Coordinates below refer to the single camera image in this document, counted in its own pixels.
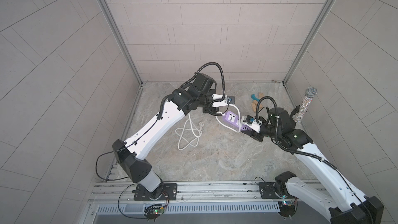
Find purple power strip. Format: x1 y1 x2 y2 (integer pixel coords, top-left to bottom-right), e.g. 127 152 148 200
222 111 251 131

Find white power cord with plug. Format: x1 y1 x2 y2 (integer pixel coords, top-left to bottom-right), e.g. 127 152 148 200
175 103 242 151

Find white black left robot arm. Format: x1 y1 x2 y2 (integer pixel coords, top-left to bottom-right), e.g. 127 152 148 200
111 62 226 200

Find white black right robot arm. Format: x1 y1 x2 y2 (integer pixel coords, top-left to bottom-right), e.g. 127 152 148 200
241 96 384 224

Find white perforated vent strip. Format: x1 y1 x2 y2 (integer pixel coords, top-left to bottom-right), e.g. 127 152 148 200
97 202 280 215

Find glitter microphone on black stand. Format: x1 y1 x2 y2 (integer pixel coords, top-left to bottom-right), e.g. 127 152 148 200
290 87 318 124

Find teal toy block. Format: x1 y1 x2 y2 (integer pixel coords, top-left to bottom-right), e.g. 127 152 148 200
251 94 259 101

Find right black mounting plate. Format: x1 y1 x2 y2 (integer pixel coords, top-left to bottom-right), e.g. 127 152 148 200
257 181 295 201

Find black mounting plate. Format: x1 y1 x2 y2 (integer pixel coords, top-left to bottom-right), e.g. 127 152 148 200
257 181 295 201
133 183 178 201

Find right green circuit board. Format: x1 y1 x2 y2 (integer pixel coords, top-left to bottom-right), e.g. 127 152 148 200
278 200 298 218

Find green circuit board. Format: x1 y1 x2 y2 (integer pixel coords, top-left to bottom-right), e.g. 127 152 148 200
144 204 165 220
278 200 298 218

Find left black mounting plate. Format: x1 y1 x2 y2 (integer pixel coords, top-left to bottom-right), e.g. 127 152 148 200
133 183 178 201

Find left green circuit board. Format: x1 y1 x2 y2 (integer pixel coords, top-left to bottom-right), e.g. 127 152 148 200
144 204 165 220

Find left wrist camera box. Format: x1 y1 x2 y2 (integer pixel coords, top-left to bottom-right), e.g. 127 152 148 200
212 94 235 108

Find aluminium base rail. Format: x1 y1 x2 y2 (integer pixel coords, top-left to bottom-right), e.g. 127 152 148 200
88 164 347 204

